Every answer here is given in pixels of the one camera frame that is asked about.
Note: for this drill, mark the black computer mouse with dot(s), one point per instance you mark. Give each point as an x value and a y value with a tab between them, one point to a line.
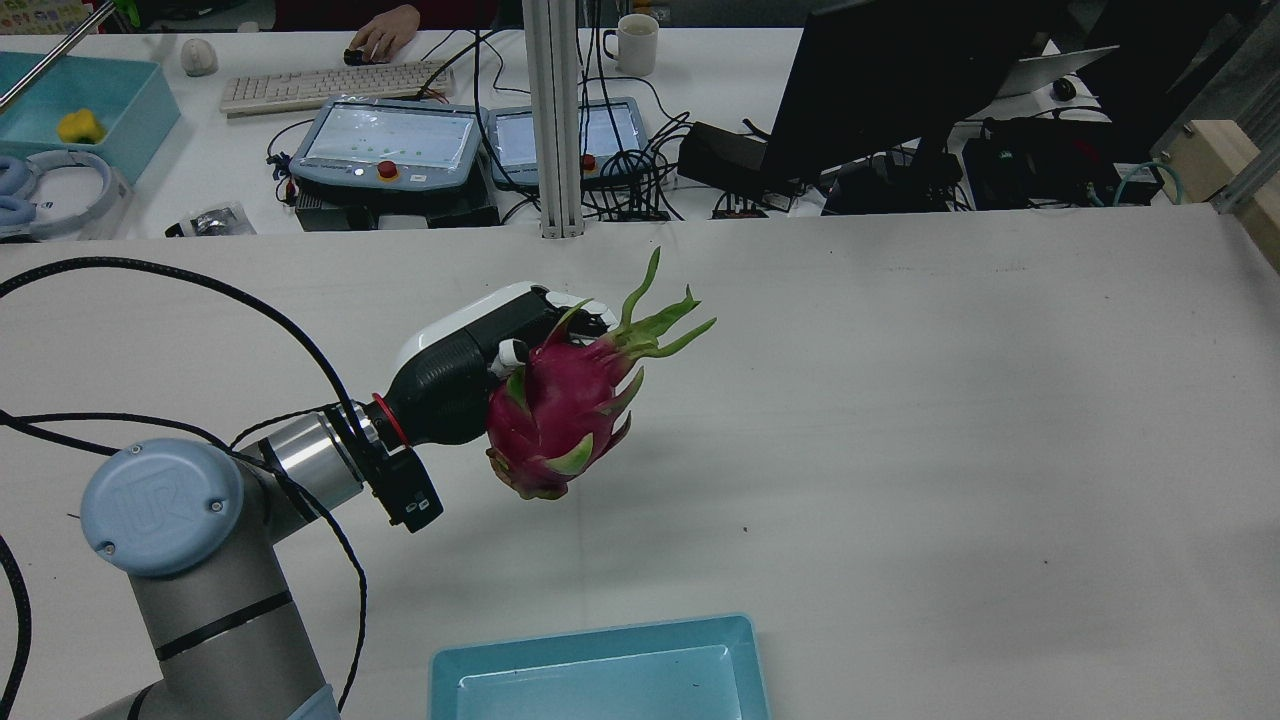
1065	89

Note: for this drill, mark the aluminium profile post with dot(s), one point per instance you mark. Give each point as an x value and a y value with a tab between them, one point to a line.
553	120

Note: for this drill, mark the light blue plastic bin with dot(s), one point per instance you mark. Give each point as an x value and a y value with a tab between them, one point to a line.
600	680

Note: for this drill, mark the thin metal rod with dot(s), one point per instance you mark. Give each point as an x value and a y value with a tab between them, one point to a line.
50	60

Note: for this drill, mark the operator's bare hand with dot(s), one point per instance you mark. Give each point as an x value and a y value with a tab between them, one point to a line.
385	30

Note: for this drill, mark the blue white headphones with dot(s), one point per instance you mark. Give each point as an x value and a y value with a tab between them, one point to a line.
70	195

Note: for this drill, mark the wooden box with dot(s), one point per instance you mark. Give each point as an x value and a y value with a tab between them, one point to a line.
1205	155

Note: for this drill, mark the aluminium frame bar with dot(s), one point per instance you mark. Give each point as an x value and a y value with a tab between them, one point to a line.
1245	185

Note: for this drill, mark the beige computer keyboard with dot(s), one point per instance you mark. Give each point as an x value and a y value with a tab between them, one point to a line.
330	87

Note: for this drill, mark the dark grey electronics box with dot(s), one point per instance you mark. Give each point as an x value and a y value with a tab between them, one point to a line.
330	212

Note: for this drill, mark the large blue teach pendant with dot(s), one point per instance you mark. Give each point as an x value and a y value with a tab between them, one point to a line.
390	140

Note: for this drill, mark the clear plastic bag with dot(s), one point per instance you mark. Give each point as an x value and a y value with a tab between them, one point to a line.
212	221

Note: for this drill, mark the silver laptop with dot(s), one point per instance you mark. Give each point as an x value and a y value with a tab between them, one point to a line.
1050	68

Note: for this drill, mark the black computer monitor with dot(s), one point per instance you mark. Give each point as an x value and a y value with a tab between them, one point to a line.
880	80

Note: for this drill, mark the black power strip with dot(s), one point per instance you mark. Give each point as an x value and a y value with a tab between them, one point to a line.
645	213
740	210

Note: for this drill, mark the white computer mouse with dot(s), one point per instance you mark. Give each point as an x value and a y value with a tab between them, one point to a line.
199	57

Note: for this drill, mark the black electronics unit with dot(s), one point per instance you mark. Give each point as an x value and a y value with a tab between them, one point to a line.
1040	160

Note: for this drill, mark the yellow toy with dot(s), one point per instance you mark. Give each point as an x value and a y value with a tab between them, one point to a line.
80	127

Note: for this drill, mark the teal storage bin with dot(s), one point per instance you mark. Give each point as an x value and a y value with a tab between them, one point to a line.
140	110

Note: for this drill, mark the magenta dragon fruit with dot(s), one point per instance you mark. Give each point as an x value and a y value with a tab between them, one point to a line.
560	410

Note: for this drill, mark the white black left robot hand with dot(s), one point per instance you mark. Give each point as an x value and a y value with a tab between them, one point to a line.
450	385

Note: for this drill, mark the white mug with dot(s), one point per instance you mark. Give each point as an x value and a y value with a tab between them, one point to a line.
637	45

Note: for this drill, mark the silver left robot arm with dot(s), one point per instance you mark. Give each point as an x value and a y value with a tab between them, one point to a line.
200	600

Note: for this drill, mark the black power box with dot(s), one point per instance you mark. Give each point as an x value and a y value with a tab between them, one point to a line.
730	155

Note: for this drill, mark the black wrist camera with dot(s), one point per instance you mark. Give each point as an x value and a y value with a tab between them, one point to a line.
410	490

